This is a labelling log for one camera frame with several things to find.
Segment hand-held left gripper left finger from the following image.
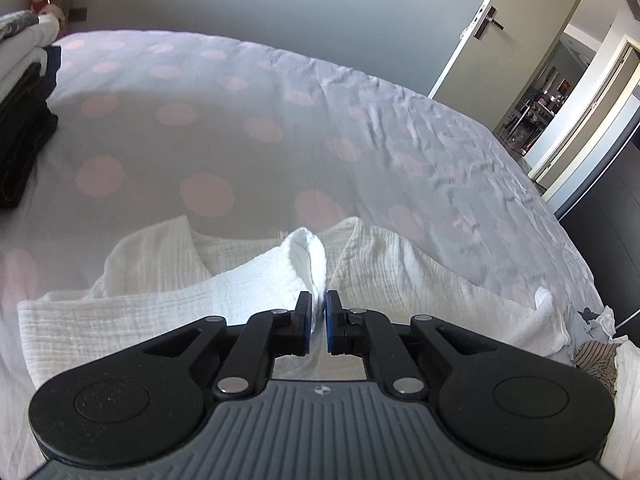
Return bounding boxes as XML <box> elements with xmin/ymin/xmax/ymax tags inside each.
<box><xmin>142</xmin><ymin>291</ymin><xmax>314</xmax><ymax>402</ymax></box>

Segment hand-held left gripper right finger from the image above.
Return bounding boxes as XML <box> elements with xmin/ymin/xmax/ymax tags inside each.
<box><xmin>324</xmin><ymin>290</ymin><xmax>496</xmax><ymax>402</ymax></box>

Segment white crinkled garment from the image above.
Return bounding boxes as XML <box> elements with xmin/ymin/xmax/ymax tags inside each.
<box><xmin>17</xmin><ymin>215</ymin><xmax>571</xmax><ymax>382</ymax></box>

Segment black folded clothes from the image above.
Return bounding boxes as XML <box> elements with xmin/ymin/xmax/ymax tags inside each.
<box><xmin>0</xmin><ymin>62</ymin><xmax>60</xmax><ymax>211</ymax></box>

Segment polka dot bed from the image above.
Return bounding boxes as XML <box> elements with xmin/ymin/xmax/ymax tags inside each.
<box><xmin>0</xmin><ymin>29</ymin><xmax>625</xmax><ymax>467</ymax></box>

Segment grey crumpled cloth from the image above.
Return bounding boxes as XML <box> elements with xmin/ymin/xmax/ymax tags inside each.
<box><xmin>567</xmin><ymin>304</ymin><xmax>617</xmax><ymax>347</ymax></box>

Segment striped garment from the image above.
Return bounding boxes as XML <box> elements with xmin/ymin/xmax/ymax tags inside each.
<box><xmin>572</xmin><ymin>340</ymin><xmax>622</xmax><ymax>397</ymax></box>

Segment dark grey wardrobe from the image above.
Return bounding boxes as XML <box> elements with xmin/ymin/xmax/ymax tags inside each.
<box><xmin>556</xmin><ymin>142</ymin><xmax>640</xmax><ymax>323</ymax></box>

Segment white crumpled cloth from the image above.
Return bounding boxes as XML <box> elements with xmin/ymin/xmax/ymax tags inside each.
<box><xmin>597</xmin><ymin>305</ymin><xmax>640</xmax><ymax>466</ymax></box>

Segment white door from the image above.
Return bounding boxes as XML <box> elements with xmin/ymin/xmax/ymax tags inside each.
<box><xmin>427</xmin><ymin>0</ymin><xmax>596</xmax><ymax>133</ymax></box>

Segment dark blue folded garment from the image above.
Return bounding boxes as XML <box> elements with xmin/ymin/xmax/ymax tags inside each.
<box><xmin>42</xmin><ymin>44</ymin><xmax>62</xmax><ymax>87</ymax></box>

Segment white folded garment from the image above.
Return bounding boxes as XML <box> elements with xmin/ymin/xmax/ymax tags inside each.
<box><xmin>0</xmin><ymin>14</ymin><xmax>62</xmax><ymax>103</ymax></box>

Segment grey patterned folded cloth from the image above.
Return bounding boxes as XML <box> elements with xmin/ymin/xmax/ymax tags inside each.
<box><xmin>0</xmin><ymin>10</ymin><xmax>40</xmax><ymax>41</ymax></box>

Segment white door frame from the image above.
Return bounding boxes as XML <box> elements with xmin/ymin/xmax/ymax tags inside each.
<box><xmin>527</xmin><ymin>35</ymin><xmax>640</xmax><ymax>198</ymax></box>

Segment dark door handle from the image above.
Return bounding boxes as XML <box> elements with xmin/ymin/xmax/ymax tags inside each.
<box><xmin>472</xmin><ymin>6</ymin><xmax>505</xmax><ymax>40</ymax></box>

